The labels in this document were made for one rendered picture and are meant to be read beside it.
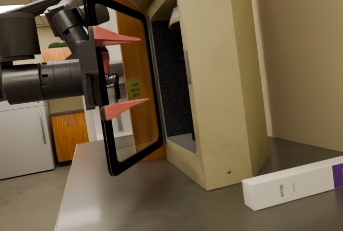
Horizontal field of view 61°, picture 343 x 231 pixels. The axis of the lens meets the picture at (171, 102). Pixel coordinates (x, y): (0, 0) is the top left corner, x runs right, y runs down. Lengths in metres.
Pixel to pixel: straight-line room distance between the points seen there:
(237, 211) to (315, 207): 0.13
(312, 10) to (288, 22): 0.10
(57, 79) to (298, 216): 0.42
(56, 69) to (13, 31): 0.07
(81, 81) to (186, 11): 0.28
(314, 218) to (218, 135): 0.23
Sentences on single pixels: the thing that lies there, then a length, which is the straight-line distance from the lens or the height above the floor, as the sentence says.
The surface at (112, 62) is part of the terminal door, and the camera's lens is 0.68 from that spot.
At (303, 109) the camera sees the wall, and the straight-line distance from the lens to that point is 1.01.
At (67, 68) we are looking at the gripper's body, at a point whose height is 1.21.
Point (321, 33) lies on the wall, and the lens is 0.93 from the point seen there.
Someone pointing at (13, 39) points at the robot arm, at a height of 1.26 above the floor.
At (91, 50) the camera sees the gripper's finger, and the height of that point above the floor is 1.23.
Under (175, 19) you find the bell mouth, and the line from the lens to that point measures 0.73.
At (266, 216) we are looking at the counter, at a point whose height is 0.94.
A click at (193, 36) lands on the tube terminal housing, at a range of 0.61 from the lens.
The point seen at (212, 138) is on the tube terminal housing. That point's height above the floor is 1.05.
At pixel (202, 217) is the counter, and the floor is 0.94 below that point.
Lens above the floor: 1.17
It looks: 3 degrees down
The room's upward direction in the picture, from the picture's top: 8 degrees counter-clockwise
